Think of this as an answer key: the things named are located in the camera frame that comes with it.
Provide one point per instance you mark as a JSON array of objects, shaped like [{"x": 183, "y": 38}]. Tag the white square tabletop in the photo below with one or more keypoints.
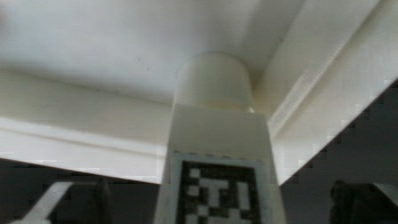
[{"x": 90, "y": 55}]

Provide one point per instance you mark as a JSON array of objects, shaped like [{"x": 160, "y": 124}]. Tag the white leg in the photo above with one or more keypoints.
[{"x": 218, "y": 186}]

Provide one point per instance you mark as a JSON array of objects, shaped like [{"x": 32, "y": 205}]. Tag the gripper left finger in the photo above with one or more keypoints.
[{"x": 73, "y": 204}]

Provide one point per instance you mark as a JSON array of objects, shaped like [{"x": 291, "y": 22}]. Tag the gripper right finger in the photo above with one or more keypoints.
[{"x": 364, "y": 203}]

